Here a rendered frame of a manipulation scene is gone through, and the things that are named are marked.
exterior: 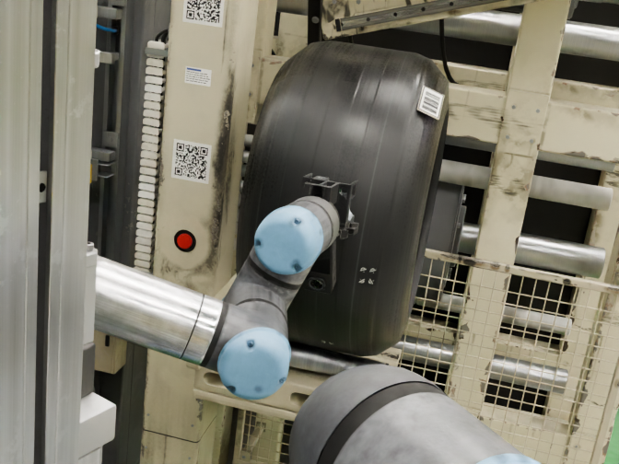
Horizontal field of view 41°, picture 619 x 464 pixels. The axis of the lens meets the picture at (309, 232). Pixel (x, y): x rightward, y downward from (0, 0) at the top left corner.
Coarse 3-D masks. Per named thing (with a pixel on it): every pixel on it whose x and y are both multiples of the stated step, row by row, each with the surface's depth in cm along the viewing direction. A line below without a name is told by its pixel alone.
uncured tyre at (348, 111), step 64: (320, 64) 140; (384, 64) 141; (256, 128) 138; (320, 128) 133; (384, 128) 131; (256, 192) 134; (384, 192) 129; (384, 256) 131; (320, 320) 141; (384, 320) 139
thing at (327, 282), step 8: (328, 248) 113; (320, 256) 115; (328, 256) 114; (320, 264) 116; (328, 264) 115; (312, 272) 117; (320, 272) 117; (328, 272) 116; (304, 280) 119; (312, 280) 118; (320, 280) 117; (328, 280) 117; (304, 288) 120; (312, 288) 119; (320, 288) 119; (328, 288) 118
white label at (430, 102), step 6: (426, 90) 137; (432, 90) 137; (420, 96) 136; (426, 96) 136; (432, 96) 137; (438, 96) 137; (420, 102) 135; (426, 102) 135; (432, 102) 136; (438, 102) 136; (420, 108) 134; (426, 108) 135; (432, 108) 135; (438, 108) 136; (432, 114) 134; (438, 114) 135
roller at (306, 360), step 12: (300, 348) 154; (312, 348) 154; (300, 360) 153; (312, 360) 153; (324, 360) 152; (336, 360) 152; (348, 360) 152; (360, 360) 152; (372, 360) 153; (324, 372) 153; (336, 372) 152
